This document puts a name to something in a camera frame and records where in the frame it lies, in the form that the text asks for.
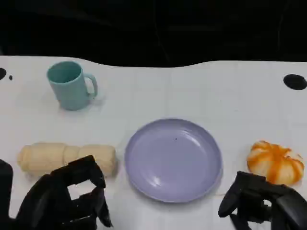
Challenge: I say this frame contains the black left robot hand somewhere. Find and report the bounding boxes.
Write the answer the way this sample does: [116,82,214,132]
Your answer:
[7,155,114,230]

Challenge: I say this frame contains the lilac plate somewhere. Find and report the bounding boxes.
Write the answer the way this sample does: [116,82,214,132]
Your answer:
[124,118,224,204]

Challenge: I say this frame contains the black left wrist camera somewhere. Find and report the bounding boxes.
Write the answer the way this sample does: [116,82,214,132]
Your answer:
[0,159,14,219]

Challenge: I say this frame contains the pale green mug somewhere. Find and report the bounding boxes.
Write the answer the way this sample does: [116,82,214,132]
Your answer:
[46,61,98,111]

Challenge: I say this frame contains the orange and white bread roll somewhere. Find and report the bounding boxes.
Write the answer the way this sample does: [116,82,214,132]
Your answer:
[247,140,305,185]

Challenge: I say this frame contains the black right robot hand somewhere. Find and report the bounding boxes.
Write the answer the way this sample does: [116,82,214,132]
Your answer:
[217,171,307,230]

